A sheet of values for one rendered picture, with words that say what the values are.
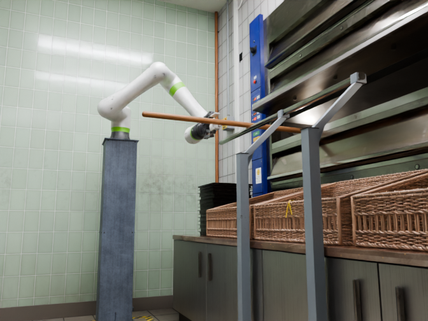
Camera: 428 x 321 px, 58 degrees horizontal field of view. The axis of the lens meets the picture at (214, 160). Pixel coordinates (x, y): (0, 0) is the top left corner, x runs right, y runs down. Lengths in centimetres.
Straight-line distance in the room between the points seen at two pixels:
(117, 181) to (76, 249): 75
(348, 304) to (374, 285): 12
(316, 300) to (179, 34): 284
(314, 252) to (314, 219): 10
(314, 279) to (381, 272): 21
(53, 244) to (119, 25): 183
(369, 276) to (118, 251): 173
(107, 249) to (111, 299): 30
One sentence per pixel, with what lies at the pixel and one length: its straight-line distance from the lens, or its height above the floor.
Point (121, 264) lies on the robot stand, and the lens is 256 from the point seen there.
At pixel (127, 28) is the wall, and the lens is 353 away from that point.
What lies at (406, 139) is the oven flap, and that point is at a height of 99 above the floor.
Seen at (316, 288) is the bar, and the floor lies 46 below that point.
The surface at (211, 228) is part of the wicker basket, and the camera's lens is 222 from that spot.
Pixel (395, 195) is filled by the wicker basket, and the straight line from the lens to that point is 115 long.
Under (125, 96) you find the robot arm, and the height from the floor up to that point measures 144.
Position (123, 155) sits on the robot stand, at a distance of 258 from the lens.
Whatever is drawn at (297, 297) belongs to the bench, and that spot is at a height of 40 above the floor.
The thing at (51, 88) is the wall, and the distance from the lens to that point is 325.
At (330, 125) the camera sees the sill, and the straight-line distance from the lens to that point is 214.
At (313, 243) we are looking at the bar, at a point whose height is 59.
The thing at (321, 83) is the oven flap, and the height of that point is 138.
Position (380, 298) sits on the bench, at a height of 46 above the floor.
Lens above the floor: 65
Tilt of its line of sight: 9 degrees up
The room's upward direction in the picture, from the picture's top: straight up
